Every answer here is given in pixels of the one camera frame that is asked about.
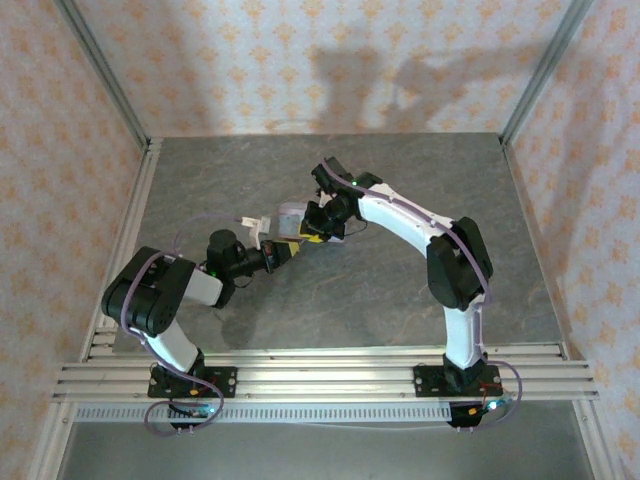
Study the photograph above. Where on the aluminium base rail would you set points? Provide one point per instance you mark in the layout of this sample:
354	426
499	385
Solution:
325	380

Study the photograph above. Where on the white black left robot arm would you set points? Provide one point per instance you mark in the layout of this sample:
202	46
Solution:
172	345

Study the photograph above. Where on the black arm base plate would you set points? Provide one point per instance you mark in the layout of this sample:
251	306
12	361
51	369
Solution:
427	382
225	382

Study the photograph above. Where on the aluminium side rail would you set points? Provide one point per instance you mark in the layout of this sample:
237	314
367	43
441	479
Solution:
135	210

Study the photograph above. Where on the aluminium frame post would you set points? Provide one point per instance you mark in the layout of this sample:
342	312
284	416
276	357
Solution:
100	70
545	70

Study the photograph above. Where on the black electronics bracket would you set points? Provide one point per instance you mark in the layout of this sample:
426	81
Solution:
192	414
467	419

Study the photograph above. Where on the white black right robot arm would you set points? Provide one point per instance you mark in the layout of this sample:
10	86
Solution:
400	215

